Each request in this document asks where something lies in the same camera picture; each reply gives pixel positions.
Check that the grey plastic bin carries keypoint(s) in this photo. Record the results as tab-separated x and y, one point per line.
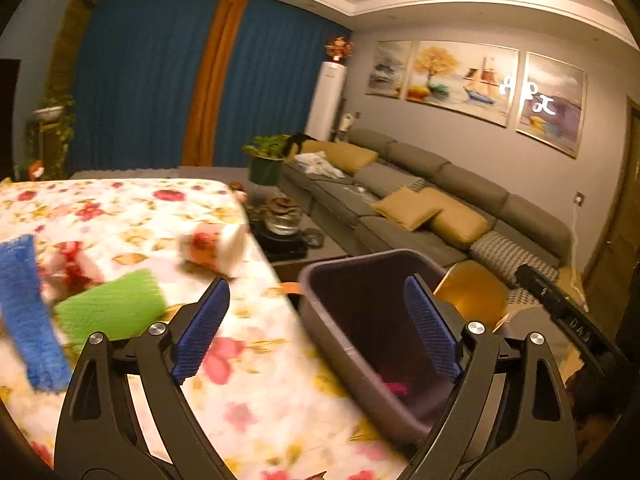
360	320

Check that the potted plant dark green pot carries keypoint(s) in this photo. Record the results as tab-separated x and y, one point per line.
265	165

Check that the kettle on tea tray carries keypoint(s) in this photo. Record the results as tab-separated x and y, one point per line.
320	255

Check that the small red white toy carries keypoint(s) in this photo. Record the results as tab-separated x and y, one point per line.
36	170

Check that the white cloth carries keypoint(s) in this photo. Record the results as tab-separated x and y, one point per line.
317	165

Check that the purple landscape painting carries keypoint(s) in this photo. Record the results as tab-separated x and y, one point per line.
550	105

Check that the mustard cushion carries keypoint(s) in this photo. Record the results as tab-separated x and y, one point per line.
402	210
462	225
345	156

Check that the black flat television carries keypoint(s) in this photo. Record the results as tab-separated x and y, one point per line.
9	120

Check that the orange curtain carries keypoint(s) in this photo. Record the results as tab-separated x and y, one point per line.
215	85

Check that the grey sectional sofa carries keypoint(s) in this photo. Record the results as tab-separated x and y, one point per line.
460	180

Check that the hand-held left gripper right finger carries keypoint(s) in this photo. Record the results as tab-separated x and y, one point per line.
432	335

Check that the wooden wall panel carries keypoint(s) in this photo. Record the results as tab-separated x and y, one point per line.
70	50

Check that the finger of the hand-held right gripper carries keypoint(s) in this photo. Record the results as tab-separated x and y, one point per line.
537	287

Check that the blue curtain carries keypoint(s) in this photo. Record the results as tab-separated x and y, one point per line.
280	85
145	85

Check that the green foam net sleeve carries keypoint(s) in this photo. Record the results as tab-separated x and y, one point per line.
110	305

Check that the glass teapot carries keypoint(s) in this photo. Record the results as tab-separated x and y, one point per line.
284	220

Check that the white standing air conditioner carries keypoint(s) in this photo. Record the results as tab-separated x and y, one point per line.
326	102

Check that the small landscape painting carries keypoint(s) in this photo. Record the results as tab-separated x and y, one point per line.
389	70

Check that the small pink plastic bag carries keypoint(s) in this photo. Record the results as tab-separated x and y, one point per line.
395	387

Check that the wooden door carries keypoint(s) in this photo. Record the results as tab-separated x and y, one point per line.
615	210

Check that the wide sailboat tree painting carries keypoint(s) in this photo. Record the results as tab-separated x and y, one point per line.
460	82

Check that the orange flower decoration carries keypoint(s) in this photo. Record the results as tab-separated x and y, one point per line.
339	49

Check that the printed paper cup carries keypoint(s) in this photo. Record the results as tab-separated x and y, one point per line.
210	250

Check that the red white paper box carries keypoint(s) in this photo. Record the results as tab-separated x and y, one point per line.
75	265

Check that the grey patterned cushion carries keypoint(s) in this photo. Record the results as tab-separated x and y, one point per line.
505	255
387	180

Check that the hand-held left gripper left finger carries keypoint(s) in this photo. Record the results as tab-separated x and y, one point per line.
202	330

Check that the trailing plant on stand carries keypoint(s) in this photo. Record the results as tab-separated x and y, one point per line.
50	120

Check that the floral tablecloth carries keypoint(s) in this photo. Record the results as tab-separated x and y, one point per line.
125	220

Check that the blue foam net sleeve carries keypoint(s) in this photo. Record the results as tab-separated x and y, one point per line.
30	310

